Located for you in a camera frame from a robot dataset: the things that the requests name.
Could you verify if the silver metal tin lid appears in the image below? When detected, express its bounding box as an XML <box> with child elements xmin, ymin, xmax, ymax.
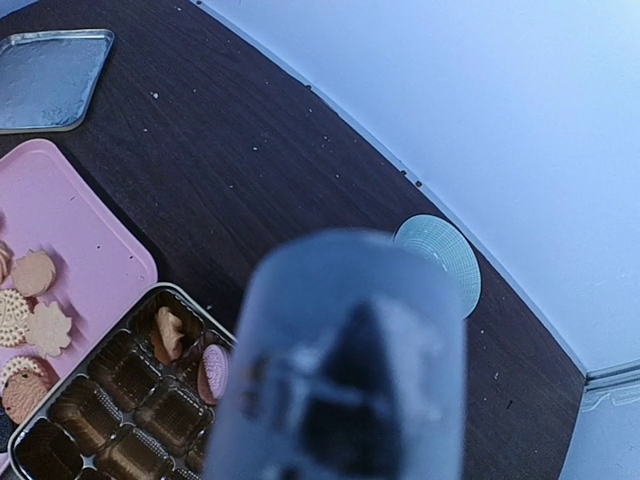
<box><xmin>1</xmin><ymin>29</ymin><xmax>115</xmax><ymax>135</ymax></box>

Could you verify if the pale blue ceramic bowl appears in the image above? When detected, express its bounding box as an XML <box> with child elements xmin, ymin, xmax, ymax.
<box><xmin>393</xmin><ymin>214</ymin><xmax>482</xmax><ymax>318</ymax></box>

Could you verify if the pink tray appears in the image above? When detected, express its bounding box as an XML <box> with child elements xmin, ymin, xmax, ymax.
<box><xmin>1</xmin><ymin>139</ymin><xmax>158</xmax><ymax>384</ymax></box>

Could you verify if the gold cookie tin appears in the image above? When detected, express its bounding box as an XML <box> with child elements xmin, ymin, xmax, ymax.
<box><xmin>8</xmin><ymin>283</ymin><xmax>236</xmax><ymax>479</ymax></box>

